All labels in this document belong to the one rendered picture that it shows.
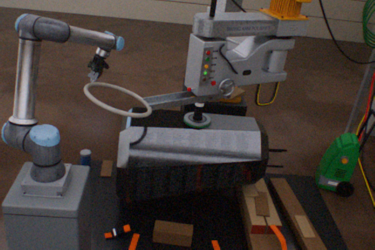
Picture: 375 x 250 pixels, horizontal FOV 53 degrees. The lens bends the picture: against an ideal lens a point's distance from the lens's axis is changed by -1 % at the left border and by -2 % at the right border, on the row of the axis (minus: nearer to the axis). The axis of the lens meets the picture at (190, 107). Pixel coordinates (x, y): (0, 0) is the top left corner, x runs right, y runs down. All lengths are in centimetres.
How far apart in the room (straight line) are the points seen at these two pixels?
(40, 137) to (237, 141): 157
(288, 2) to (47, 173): 205
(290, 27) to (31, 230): 225
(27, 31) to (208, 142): 158
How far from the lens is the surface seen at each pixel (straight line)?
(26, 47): 214
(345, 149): 387
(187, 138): 297
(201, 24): 267
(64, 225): 225
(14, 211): 226
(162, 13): 900
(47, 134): 212
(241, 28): 280
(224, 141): 303
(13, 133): 225
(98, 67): 272
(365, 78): 499
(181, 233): 305
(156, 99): 286
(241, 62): 292
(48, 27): 206
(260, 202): 334
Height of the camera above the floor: 230
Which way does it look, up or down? 27 degrees down
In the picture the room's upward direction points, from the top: 7 degrees clockwise
